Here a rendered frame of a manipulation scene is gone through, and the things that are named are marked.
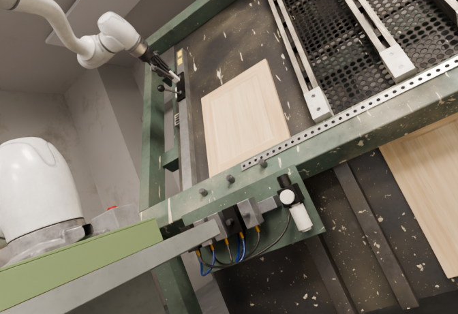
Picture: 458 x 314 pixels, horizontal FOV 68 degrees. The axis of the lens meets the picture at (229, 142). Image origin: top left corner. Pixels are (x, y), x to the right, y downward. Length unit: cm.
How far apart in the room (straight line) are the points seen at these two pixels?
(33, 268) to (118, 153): 425
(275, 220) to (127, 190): 376
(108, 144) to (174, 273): 369
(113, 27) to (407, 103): 111
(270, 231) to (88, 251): 68
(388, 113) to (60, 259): 94
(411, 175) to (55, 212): 112
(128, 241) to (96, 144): 451
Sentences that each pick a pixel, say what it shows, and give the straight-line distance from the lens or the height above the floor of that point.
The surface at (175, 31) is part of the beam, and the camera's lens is 218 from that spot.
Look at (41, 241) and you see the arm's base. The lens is 79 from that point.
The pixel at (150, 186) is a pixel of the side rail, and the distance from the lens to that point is 160.
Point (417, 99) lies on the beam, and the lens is 114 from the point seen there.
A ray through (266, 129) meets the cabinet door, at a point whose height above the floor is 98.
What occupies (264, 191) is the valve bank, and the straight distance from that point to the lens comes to 119.
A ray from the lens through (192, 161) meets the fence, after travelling 149.
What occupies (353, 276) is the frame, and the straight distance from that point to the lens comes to 148.
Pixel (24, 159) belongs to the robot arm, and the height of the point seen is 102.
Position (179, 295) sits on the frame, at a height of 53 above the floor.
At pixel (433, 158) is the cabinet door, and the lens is 137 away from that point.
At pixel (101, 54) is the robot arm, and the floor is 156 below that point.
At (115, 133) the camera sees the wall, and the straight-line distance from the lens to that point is 488.
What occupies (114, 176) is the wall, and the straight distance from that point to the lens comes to 499.
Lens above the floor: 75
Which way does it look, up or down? 11 degrees up
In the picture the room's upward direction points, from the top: 24 degrees counter-clockwise
